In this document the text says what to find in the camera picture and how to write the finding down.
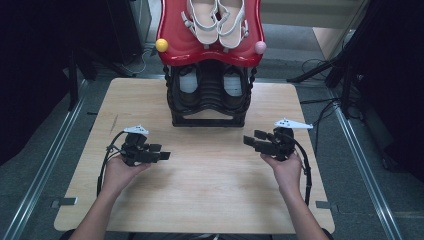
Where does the metal floor rail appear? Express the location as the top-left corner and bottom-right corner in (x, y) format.
(0, 79), (89, 240)
(331, 99), (406, 240)

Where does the white sandal with rhinestone buckle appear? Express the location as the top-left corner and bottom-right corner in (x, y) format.
(216, 0), (250, 50)
(181, 0), (220, 46)

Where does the black leather shoe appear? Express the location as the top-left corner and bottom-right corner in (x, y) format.
(221, 64), (249, 108)
(176, 64), (203, 108)

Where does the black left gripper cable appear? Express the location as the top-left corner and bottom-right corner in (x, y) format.
(96, 130), (127, 198)

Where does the grey tape strip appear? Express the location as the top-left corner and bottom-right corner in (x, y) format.
(314, 200), (339, 213)
(49, 197), (78, 209)

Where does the white floor cable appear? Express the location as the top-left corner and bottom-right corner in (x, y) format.
(123, 48), (156, 76)

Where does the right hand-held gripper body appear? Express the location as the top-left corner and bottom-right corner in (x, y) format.
(255, 118), (314, 163)

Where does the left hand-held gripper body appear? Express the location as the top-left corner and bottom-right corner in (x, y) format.
(120, 124), (161, 167)

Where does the black floor cable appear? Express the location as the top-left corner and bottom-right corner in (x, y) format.
(299, 58), (344, 154)

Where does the black curtain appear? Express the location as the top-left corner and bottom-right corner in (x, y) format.
(349, 0), (424, 183)
(0, 0), (134, 168)

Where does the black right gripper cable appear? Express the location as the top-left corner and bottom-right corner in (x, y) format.
(286, 133), (313, 206)

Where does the black tripod stand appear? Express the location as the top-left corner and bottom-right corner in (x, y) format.
(286, 33), (368, 119)

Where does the person's left hand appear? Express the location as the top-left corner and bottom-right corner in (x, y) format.
(103, 155), (153, 202)

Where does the black metal stand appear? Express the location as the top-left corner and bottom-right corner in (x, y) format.
(66, 49), (98, 113)

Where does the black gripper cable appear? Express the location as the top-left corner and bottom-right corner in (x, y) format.
(286, 133), (313, 206)
(96, 130), (127, 198)

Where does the person's right hand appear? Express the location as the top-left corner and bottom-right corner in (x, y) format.
(259, 151), (304, 198)

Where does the beige wooden panel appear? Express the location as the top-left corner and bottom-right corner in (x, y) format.
(313, 0), (371, 61)

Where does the red and black shoe rack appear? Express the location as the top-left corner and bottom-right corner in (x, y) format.
(154, 0), (268, 128)

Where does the grey cabinet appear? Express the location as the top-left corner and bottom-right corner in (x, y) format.
(129, 0), (153, 64)

